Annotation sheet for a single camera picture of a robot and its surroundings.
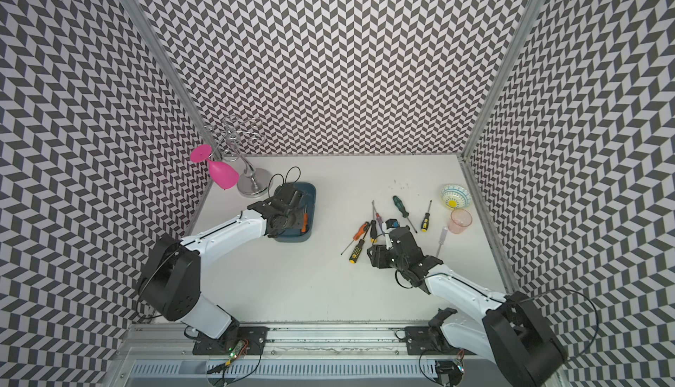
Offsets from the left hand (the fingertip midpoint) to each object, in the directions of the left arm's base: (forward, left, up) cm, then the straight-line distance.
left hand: (294, 219), depth 90 cm
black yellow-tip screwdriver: (+1, -28, -7) cm, 29 cm away
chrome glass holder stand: (+22, +21, -6) cm, 30 cm away
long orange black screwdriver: (-1, -4, +1) cm, 4 cm away
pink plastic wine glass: (+14, +26, +8) cm, 31 cm away
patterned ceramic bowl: (+13, -61, -5) cm, 62 cm away
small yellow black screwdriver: (+3, -48, -6) cm, 48 cm away
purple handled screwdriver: (+4, -31, -7) cm, 32 cm away
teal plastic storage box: (-4, 0, -4) cm, 6 cm away
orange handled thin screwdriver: (-1, -24, -6) cm, 25 cm away
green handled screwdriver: (+10, -39, -7) cm, 41 cm away
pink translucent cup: (+2, -59, -3) cm, 60 cm away
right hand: (-11, -28, -5) cm, 31 cm away
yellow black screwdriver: (-9, -22, -6) cm, 25 cm away
